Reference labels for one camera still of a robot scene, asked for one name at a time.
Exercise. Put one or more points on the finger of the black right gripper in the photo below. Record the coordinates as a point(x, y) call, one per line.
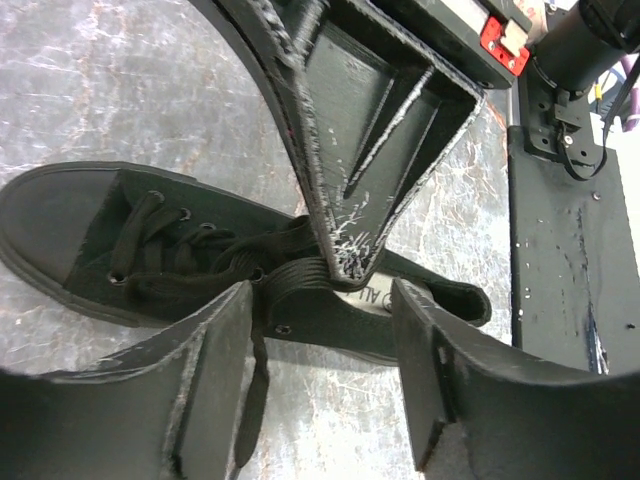
point(274, 40)

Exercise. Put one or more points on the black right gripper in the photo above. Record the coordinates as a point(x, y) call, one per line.
point(382, 108)

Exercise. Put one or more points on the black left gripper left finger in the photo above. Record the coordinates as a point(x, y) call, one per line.
point(165, 408)

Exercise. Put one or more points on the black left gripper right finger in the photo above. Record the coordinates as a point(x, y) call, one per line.
point(521, 417)

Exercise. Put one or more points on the black shoelace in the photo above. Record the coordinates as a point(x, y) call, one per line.
point(207, 261)

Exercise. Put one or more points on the black canvas sneaker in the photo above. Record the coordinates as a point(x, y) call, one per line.
point(60, 223)

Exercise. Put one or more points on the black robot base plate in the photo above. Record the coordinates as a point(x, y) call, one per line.
point(575, 283)

